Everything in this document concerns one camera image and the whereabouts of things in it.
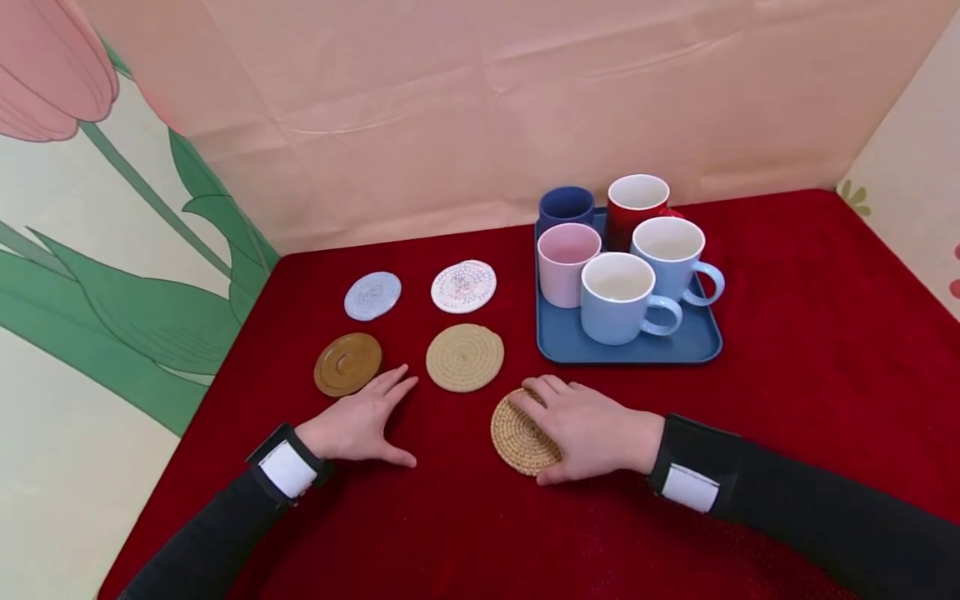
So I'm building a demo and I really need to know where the round white speckled coaster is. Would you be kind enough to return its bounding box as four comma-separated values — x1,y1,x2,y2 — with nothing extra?
431,260,498,314

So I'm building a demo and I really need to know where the round beige rope coaster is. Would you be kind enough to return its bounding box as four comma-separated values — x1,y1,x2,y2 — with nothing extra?
426,323,505,393

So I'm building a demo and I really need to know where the pink mug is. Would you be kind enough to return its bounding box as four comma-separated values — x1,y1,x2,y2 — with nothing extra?
537,222,603,309

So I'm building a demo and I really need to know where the light blue mug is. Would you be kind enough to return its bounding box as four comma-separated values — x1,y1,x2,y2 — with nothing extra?
580,252,684,346
630,217,727,308

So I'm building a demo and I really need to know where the round brown wooden coaster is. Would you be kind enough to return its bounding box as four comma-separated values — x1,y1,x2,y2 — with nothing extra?
314,332,383,398

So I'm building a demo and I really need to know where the person's right forearm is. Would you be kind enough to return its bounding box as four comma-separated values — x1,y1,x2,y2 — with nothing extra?
712,429,960,600

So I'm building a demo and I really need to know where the person's left forearm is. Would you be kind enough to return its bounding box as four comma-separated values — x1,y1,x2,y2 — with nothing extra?
118,468,290,600

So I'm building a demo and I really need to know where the person's right hand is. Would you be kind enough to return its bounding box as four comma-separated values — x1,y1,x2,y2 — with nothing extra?
507,375,668,487

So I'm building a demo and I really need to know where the dark blue mug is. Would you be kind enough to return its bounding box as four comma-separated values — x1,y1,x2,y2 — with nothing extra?
538,186,597,238

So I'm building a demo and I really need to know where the round woven rattan coaster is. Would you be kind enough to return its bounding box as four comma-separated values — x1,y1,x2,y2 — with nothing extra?
490,387,563,477

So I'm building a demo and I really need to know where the round grey woven coaster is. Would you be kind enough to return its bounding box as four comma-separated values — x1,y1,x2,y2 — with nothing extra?
344,272,403,322

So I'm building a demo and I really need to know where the red mug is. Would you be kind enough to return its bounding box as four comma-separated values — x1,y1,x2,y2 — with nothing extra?
606,174,685,253

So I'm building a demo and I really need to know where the person's left hand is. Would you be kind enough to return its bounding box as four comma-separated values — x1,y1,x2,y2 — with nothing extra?
294,364,420,468

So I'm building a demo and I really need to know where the blue square tray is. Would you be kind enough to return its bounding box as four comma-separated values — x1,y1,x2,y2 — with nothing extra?
533,207,724,366

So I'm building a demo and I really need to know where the black wrist band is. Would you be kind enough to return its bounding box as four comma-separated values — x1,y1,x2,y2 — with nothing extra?
648,413,745,523
246,423,336,508

